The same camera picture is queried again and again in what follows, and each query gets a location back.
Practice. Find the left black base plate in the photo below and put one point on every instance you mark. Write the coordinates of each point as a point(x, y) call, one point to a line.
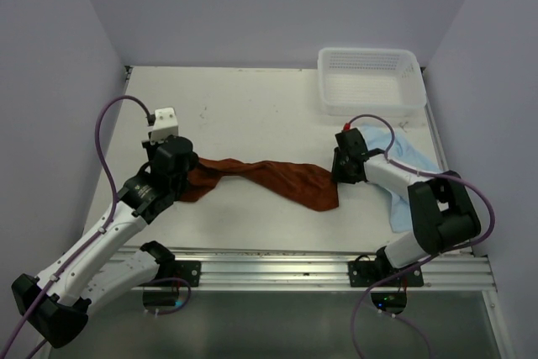
point(188, 270)

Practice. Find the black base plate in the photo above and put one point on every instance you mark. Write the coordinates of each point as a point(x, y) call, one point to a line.
point(364, 271)
point(188, 270)

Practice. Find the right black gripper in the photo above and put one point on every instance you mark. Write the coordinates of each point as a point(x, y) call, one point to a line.
point(336, 175)

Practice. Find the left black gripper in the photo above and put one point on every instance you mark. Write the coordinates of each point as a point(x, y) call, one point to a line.
point(150, 148)

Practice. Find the light blue towel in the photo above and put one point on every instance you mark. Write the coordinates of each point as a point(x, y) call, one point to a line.
point(402, 150)

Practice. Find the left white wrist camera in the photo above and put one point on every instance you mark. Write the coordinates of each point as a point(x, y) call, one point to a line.
point(162, 123)

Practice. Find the aluminium mounting rail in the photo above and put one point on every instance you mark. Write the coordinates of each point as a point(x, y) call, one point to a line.
point(285, 271)

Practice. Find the white plastic basket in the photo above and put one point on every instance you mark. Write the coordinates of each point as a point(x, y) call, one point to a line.
point(384, 82)

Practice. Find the rust brown towel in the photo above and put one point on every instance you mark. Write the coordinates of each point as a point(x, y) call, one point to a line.
point(306, 184)

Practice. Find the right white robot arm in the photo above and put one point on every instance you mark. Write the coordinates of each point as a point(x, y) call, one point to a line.
point(441, 211)

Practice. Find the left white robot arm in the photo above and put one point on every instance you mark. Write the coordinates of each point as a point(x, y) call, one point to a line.
point(59, 301)

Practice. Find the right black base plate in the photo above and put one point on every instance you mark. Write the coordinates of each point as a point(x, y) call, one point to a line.
point(364, 271)

